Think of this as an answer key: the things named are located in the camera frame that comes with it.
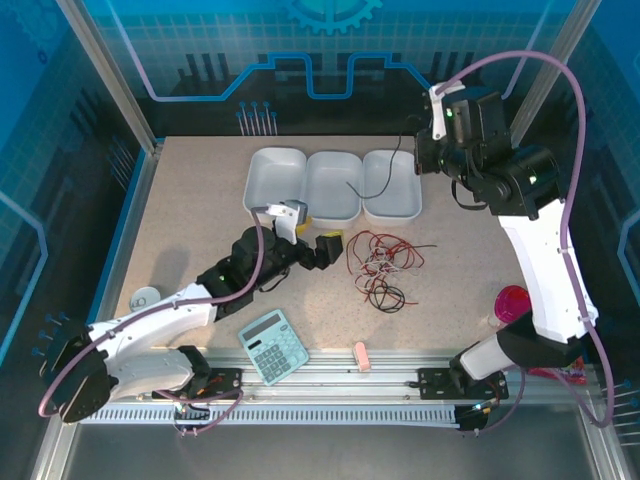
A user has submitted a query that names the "thin black cable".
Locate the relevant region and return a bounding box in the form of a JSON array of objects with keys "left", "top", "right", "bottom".
[
  {"left": 371, "top": 243, "right": 437, "bottom": 315},
  {"left": 346, "top": 114, "right": 430, "bottom": 201}
]

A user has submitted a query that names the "aluminium table edge rail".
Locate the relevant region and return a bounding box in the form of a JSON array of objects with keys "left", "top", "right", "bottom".
[{"left": 97, "top": 139, "right": 165, "bottom": 321}]

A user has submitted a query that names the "aluminium mounting rail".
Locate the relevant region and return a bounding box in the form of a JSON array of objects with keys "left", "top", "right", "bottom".
[{"left": 134, "top": 348, "right": 531, "bottom": 405}]

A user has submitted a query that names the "pink eraser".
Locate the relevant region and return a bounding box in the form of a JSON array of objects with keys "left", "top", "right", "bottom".
[{"left": 352, "top": 341, "right": 372, "bottom": 372}]

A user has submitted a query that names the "thin white cable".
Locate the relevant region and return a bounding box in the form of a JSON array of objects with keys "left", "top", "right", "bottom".
[
  {"left": 359, "top": 247, "right": 422, "bottom": 286},
  {"left": 349, "top": 243, "right": 401, "bottom": 292}
]

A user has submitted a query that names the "white slotted cable duct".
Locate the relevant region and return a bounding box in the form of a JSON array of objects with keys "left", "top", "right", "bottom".
[{"left": 79, "top": 402, "right": 464, "bottom": 426}]

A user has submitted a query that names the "white round tape roll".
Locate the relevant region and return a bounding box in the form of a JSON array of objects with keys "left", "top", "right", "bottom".
[{"left": 129, "top": 285, "right": 162, "bottom": 312}]

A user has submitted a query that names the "aluminium frame post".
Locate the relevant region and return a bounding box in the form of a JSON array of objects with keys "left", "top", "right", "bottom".
[
  {"left": 53, "top": 0, "right": 164, "bottom": 155},
  {"left": 507, "top": 0, "right": 604, "bottom": 146}
]

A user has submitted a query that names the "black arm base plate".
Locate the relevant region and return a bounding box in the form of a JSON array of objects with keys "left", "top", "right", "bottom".
[
  {"left": 417, "top": 367, "right": 509, "bottom": 401},
  {"left": 151, "top": 367, "right": 246, "bottom": 401}
]

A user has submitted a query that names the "white plastic bin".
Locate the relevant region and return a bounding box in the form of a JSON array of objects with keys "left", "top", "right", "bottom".
[
  {"left": 242, "top": 146, "right": 308, "bottom": 221},
  {"left": 360, "top": 149, "right": 424, "bottom": 227},
  {"left": 301, "top": 150, "right": 364, "bottom": 229}
]

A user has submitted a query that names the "colourful snack packet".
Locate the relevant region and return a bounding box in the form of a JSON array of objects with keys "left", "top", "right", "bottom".
[{"left": 527, "top": 355, "right": 590, "bottom": 386}]

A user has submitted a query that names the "cup with magenta lid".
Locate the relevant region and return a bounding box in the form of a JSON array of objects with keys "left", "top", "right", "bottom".
[{"left": 487, "top": 284, "right": 534, "bottom": 332}]

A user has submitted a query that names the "teal calculator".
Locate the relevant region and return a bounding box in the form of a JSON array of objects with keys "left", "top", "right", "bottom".
[{"left": 236, "top": 308, "right": 311, "bottom": 387}]

